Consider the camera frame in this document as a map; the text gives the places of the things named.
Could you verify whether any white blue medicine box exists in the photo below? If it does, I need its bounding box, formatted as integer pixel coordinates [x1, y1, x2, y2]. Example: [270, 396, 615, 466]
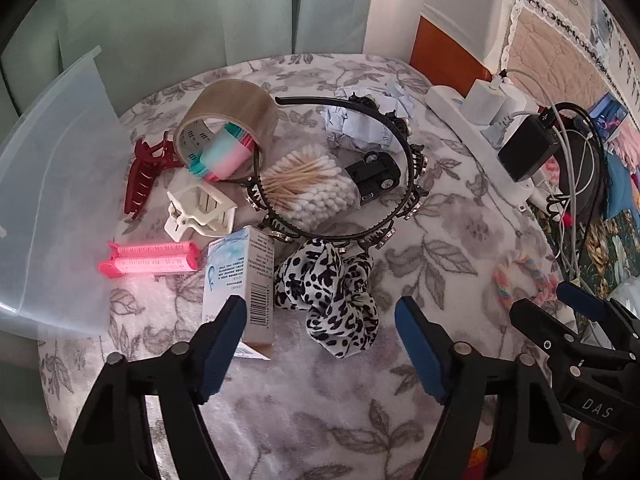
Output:
[202, 226, 274, 361]

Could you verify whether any black studded headband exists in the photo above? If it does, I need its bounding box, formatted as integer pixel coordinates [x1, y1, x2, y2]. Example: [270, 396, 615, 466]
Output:
[240, 96, 427, 250]

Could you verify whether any pink hair roller pair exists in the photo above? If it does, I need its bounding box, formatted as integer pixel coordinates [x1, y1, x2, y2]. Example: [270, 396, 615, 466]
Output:
[98, 242, 200, 280]

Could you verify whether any black white leopard scrunchie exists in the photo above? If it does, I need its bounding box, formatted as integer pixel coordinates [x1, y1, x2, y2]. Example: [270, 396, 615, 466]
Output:
[273, 238, 380, 359]

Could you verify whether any white hair claw clip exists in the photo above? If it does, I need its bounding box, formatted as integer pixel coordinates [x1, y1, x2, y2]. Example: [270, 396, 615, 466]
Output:
[164, 174, 238, 242]

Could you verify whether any black toy car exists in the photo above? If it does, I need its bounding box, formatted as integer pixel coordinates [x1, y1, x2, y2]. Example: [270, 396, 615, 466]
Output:
[346, 152, 401, 205]

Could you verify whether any bag of cotton swabs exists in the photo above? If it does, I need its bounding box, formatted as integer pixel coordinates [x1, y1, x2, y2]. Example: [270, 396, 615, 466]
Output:
[260, 144, 360, 231]

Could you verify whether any clear plastic storage bin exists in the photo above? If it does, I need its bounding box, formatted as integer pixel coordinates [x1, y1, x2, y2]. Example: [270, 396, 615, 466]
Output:
[0, 48, 132, 339]

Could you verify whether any dark red hair claw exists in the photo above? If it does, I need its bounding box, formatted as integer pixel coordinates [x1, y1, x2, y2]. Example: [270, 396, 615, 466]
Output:
[124, 130, 183, 220]

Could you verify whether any white paper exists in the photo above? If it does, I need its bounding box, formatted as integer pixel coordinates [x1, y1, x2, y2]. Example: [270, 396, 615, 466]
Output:
[321, 82, 416, 154]

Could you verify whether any brown packing tape roll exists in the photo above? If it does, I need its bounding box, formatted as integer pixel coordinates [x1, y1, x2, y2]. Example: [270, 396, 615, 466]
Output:
[174, 79, 278, 181]

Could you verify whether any person right hand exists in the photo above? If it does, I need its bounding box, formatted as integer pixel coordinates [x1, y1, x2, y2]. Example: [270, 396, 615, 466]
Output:
[574, 422, 625, 462]

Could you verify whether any floral grey table cloth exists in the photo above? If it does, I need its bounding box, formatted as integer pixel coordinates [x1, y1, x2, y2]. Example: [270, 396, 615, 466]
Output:
[37, 52, 576, 480]

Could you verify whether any black power adapter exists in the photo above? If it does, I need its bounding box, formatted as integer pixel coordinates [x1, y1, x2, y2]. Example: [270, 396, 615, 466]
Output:
[498, 115, 560, 182]

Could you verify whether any white power strip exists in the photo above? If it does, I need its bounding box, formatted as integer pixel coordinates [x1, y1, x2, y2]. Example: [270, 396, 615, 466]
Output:
[426, 82, 549, 208]

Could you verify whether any white usb charger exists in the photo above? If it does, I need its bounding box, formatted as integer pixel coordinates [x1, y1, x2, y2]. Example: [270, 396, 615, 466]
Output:
[460, 76, 506, 126]

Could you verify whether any white appliance with lace cover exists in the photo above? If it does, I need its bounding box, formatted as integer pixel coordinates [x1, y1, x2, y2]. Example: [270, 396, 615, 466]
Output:
[422, 0, 639, 115]

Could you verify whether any green curtain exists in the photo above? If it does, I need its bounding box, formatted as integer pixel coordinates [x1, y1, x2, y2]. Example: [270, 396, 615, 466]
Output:
[1, 0, 371, 129]

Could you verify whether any pastel braided hair tie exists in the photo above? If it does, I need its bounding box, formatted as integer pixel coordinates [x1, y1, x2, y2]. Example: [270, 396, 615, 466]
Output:
[493, 251, 561, 311]

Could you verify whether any black cable bundle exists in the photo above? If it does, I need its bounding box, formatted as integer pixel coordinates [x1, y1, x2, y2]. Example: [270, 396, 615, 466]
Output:
[544, 102, 609, 226]

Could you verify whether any white charging cable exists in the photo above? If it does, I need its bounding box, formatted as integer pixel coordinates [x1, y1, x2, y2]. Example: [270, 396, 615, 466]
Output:
[491, 68, 584, 281]

